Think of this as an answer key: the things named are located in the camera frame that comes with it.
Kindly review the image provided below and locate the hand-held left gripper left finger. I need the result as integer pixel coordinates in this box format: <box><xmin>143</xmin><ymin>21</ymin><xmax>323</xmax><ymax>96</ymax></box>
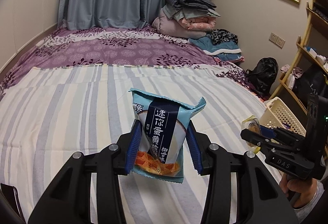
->
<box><xmin>28</xmin><ymin>119</ymin><xmax>142</xmax><ymax>224</ymax></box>

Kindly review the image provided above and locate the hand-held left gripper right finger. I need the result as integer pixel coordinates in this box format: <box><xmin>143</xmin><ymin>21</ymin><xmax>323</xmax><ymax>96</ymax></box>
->
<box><xmin>186</xmin><ymin>122</ymin><xmax>299</xmax><ymax>224</ymax></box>

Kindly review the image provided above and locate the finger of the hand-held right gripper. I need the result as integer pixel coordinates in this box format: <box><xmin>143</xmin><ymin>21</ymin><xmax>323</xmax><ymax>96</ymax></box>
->
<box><xmin>259</xmin><ymin>125</ymin><xmax>306</xmax><ymax>146</ymax></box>
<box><xmin>240</xmin><ymin>128</ymin><xmax>276</xmax><ymax>154</ymax></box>

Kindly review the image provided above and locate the small yellow snack packet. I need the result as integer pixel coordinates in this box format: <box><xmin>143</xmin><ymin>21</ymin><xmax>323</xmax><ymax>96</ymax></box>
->
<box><xmin>241</xmin><ymin>115</ymin><xmax>264</xmax><ymax>154</ymax></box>

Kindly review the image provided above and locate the cream plastic basket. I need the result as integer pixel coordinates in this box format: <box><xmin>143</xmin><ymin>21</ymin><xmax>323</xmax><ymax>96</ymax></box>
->
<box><xmin>259</xmin><ymin>97</ymin><xmax>306</xmax><ymax>137</ymax></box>

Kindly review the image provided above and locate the light blue snack packet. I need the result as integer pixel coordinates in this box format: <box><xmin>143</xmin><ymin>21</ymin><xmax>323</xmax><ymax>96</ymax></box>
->
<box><xmin>128</xmin><ymin>88</ymin><xmax>207</xmax><ymax>185</ymax></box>

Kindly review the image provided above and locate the person's right forearm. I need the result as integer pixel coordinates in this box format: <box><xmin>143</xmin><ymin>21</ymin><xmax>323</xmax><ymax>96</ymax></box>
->
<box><xmin>292</xmin><ymin>180</ymin><xmax>326</xmax><ymax>219</ymax></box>

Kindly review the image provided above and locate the person's right hand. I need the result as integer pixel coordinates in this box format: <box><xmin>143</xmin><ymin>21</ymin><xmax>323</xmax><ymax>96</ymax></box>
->
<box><xmin>279</xmin><ymin>177</ymin><xmax>319</xmax><ymax>211</ymax></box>

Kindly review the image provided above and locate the black bag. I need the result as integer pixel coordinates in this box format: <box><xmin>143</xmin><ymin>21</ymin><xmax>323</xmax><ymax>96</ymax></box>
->
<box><xmin>245</xmin><ymin>57</ymin><xmax>279</xmax><ymax>98</ymax></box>

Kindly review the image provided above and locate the pink cloth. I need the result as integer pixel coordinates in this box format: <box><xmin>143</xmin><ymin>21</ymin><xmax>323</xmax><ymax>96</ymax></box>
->
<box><xmin>280</xmin><ymin>66</ymin><xmax>303</xmax><ymax>79</ymax></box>

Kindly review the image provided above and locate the dark shopping bag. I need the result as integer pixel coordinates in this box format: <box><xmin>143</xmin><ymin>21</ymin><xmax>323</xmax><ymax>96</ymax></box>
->
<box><xmin>292</xmin><ymin>64</ymin><xmax>328</xmax><ymax>101</ymax></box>

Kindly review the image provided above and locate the striped blanket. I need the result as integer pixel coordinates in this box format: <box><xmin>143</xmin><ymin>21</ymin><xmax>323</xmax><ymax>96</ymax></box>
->
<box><xmin>0</xmin><ymin>64</ymin><xmax>295</xmax><ymax>224</ymax></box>

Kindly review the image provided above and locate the bamboo shelf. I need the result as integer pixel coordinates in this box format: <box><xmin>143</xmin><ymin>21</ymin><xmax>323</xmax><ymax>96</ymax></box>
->
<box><xmin>268</xmin><ymin>0</ymin><xmax>328</xmax><ymax>117</ymax></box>

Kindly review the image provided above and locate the purple floral bedsheet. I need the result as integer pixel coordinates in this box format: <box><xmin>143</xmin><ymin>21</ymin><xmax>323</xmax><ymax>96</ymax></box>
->
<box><xmin>0</xmin><ymin>25</ymin><xmax>269</xmax><ymax>101</ymax></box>

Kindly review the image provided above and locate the blue fleece blanket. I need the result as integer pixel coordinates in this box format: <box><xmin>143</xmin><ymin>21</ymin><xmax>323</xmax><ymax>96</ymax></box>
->
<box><xmin>188</xmin><ymin>36</ymin><xmax>244</xmax><ymax>62</ymax></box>

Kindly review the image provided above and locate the leopard print cloth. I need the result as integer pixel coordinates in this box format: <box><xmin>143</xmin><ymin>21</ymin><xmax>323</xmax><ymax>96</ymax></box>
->
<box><xmin>209</xmin><ymin>29</ymin><xmax>239</xmax><ymax>46</ymax></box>

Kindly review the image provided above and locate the pink floral quilt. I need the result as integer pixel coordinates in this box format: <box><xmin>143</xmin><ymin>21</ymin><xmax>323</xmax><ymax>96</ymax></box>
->
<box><xmin>179</xmin><ymin>15</ymin><xmax>214</xmax><ymax>32</ymax></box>

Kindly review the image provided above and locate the mauve folded quilt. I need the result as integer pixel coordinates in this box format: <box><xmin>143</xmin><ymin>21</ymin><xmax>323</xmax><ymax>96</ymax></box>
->
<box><xmin>152</xmin><ymin>10</ymin><xmax>208</xmax><ymax>40</ymax></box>

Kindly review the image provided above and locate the grey green folded blanket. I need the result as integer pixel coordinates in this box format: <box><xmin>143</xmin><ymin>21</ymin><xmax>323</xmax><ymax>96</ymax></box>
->
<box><xmin>161</xmin><ymin>5</ymin><xmax>221</xmax><ymax>21</ymax></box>

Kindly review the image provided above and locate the white wardrobe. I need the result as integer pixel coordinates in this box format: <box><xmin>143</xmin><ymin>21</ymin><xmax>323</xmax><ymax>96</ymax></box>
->
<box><xmin>0</xmin><ymin>0</ymin><xmax>69</xmax><ymax>68</ymax></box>

